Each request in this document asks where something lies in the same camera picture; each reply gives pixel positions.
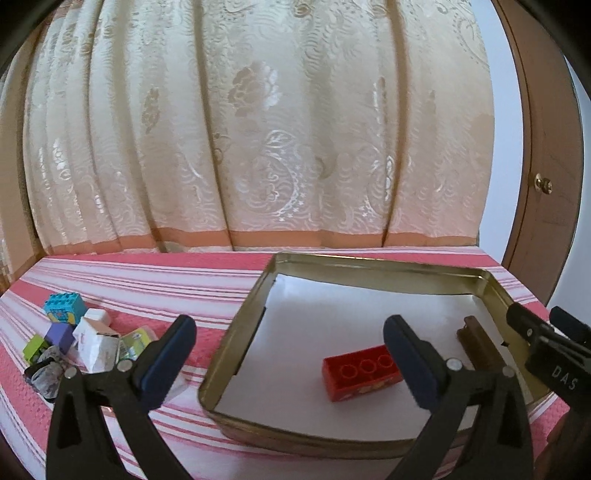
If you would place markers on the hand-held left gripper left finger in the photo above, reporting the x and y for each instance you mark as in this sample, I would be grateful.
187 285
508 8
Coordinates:
168 355

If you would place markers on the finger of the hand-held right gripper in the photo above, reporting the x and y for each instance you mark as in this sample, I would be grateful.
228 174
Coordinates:
570 323
526 321

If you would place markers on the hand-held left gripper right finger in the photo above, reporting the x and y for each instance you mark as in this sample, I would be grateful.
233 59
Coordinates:
413 364

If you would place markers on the brown bar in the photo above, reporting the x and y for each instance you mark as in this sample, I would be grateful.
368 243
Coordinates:
480 350

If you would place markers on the gold metal tin tray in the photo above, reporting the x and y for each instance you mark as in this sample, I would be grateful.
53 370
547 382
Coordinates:
226 350

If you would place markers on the red toy brick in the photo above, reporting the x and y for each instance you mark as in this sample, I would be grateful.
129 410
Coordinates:
355 374

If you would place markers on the white toy block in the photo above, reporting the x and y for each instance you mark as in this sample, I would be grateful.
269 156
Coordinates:
94 344

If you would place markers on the purple toy block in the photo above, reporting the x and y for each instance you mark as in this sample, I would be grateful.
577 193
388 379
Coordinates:
61 338

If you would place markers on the teal toy block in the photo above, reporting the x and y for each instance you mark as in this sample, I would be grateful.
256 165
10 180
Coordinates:
64 308

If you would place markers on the grey black toy piece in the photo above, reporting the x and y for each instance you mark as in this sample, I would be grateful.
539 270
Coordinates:
46 376

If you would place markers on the green printed toy block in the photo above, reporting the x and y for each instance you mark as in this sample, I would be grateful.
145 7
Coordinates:
135 344

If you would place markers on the small white cube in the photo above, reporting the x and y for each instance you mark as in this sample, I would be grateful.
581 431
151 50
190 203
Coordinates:
97 316

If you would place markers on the pink striped cloth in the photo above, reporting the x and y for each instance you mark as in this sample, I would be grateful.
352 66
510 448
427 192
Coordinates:
138 277

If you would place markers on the white paper liner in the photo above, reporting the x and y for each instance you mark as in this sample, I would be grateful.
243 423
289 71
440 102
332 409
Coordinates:
323 323

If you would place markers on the brass door knob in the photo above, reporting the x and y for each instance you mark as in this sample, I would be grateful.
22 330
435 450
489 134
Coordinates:
545 183

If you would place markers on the brown wooden door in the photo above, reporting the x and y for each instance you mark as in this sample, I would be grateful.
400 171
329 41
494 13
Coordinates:
545 138

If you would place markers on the cream floral curtain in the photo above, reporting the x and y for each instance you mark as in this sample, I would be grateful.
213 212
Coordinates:
277 138

